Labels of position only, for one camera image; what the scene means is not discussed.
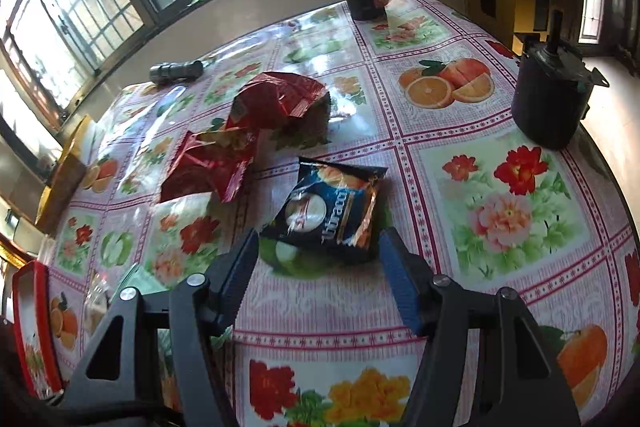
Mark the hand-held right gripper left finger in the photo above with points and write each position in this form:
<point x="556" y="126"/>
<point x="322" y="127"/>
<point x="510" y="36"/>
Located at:
<point x="235" y="287"/>

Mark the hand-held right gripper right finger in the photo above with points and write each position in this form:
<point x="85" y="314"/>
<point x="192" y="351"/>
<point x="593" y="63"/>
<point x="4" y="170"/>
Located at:
<point x="405" y="287"/>

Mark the dark blue snack packet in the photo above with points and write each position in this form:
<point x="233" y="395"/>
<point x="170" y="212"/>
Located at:
<point x="325" y="207"/>

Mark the small clear white packet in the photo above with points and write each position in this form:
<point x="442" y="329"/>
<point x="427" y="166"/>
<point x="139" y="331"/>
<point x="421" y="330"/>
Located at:
<point x="97" y="302"/>

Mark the red cardboard tray box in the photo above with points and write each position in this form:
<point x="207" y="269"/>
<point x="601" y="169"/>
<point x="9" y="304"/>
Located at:
<point x="30" y="322"/>

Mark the green snack packet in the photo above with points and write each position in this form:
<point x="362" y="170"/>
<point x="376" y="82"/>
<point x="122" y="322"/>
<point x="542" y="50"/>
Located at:
<point x="142" y="279"/>

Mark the floral fruit tablecloth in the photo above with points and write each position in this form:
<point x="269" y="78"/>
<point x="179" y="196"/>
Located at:
<point x="500" y="207"/>

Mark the red foil snack bag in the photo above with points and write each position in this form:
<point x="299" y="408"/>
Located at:
<point x="280" y="99"/>

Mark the yellow cardboard box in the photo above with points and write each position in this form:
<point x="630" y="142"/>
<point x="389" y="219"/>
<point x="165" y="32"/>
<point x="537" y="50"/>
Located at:
<point x="65" y="177"/>

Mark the black flashlight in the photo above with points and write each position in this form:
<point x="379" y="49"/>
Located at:
<point x="175" y="71"/>

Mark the black cup right edge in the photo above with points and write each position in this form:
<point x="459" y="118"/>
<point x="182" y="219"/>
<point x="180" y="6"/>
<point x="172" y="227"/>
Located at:
<point x="547" y="97"/>

